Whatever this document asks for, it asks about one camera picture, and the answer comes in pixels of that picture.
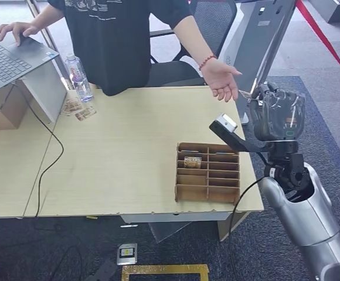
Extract silver square floor marker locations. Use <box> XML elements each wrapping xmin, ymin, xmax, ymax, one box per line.
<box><xmin>116</xmin><ymin>243</ymin><xmax>138</xmax><ymax>266</ymax></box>

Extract person's right hand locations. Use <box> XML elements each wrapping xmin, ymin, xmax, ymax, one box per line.
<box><xmin>0</xmin><ymin>21</ymin><xmax>40</xmax><ymax>46</ymax></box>

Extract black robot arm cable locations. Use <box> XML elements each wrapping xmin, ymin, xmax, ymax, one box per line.
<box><xmin>228</xmin><ymin>176</ymin><xmax>267</xmax><ymax>281</ymax></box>

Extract white laptop stand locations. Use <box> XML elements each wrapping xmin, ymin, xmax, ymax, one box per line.
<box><xmin>17</xmin><ymin>61</ymin><xmax>68</xmax><ymax>124</ymax></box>

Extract brown cardboard card holder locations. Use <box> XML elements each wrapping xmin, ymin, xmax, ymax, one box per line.
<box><xmin>175</xmin><ymin>142</ymin><xmax>241</xmax><ymax>205</ymax></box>

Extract person's left hand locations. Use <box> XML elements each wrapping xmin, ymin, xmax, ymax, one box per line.
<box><xmin>200</xmin><ymin>58</ymin><xmax>242</xmax><ymax>103</ymax></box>

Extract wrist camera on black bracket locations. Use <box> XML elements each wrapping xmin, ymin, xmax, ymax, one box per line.
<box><xmin>209</xmin><ymin>113</ymin><xmax>272</xmax><ymax>154</ymax></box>

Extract red barrier ribbon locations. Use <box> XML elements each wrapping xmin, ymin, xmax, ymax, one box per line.
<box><xmin>295</xmin><ymin>0</ymin><xmax>340</xmax><ymax>88</ymax></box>

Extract brown cardboard box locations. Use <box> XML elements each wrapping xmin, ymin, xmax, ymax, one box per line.
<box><xmin>0</xmin><ymin>79</ymin><xmax>33</xmax><ymax>132</ymax></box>

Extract gold tape frame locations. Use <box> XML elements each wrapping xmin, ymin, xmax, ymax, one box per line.
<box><xmin>121</xmin><ymin>264</ymin><xmax>209</xmax><ymax>281</ymax></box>

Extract hotel print card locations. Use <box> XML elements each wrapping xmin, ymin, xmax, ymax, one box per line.
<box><xmin>184</xmin><ymin>156</ymin><xmax>202</xmax><ymax>169</ymax></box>

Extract brown printed card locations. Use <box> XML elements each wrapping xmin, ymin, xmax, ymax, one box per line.
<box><xmin>75</xmin><ymin>106</ymin><xmax>97</xmax><ymax>122</ymax></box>
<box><xmin>64</xmin><ymin>98</ymin><xmax>83</xmax><ymax>114</ymax></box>

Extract beige desk leg panel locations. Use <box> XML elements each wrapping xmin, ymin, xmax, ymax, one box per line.
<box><xmin>218</xmin><ymin>211</ymin><xmax>250</xmax><ymax>242</ymax></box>

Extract red bead bracelet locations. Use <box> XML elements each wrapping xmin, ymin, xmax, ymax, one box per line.
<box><xmin>198</xmin><ymin>54</ymin><xmax>218</xmax><ymax>71</ymax></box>

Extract clear plastic water bottle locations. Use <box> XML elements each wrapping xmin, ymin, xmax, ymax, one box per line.
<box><xmin>64</xmin><ymin>53</ymin><xmax>94</xmax><ymax>103</ymax></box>

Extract grey laptop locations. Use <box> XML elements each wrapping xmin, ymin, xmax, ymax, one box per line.
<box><xmin>0</xmin><ymin>29</ymin><xmax>60</xmax><ymax>92</ymax></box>

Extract black power cable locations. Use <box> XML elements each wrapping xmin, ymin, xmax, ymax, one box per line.
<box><xmin>27</xmin><ymin>97</ymin><xmax>65</xmax><ymax>219</ymax></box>

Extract grey platform block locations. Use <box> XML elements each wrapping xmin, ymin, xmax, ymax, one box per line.
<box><xmin>308</xmin><ymin>0</ymin><xmax>340</xmax><ymax>24</ymax></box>

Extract person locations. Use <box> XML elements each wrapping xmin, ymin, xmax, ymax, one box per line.
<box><xmin>47</xmin><ymin>0</ymin><xmax>193</xmax><ymax>97</ymax></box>

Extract silver kiosk stand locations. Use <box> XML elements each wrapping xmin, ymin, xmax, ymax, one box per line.
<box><xmin>218</xmin><ymin>0</ymin><xmax>298</xmax><ymax>126</ymax></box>

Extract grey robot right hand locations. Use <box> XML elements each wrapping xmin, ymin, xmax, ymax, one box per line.
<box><xmin>248</xmin><ymin>81</ymin><xmax>306</xmax><ymax>143</ymax></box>

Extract black mesh office chair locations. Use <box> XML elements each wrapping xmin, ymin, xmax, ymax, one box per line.
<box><xmin>146</xmin><ymin>0</ymin><xmax>238</xmax><ymax>87</ymax></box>

